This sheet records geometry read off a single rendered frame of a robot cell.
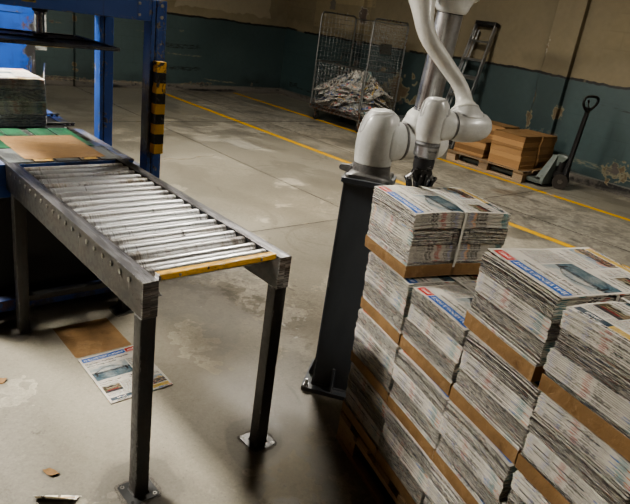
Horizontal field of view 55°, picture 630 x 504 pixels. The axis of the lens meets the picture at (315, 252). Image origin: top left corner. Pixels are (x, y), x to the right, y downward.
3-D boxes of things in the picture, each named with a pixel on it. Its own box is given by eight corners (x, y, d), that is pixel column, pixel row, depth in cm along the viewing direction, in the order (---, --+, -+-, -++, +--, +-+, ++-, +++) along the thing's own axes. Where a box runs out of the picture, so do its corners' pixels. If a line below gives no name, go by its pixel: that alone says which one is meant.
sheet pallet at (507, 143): (552, 179, 812) (564, 137, 792) (520, 183, 759) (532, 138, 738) (479, 156, 893) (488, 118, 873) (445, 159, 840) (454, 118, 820)
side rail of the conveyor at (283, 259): (288, 287, 212) (293, 255, 208) (276, 289, 209) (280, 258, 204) (125, 181, 302) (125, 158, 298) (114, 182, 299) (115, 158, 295)
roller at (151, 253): (251, 242, 218) (244, 232, 220) (128, 261, 188) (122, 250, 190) (246, 251, 221) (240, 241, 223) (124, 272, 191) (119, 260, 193)
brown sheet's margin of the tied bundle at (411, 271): (401, 243, 223) (403, 232, 222) (444, 275, 199) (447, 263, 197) (363, 245, 217) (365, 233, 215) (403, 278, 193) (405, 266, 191)
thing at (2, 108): (47, 126, 339) (46, 79, 330) (-10, 126, 320) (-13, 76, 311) (26, 112, 365) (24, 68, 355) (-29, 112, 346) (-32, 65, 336)
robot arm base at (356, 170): (343, 166, 257) (345, 153, 255) (393, 175, 254) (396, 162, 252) (335, 175, 241) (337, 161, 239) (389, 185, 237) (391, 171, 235)
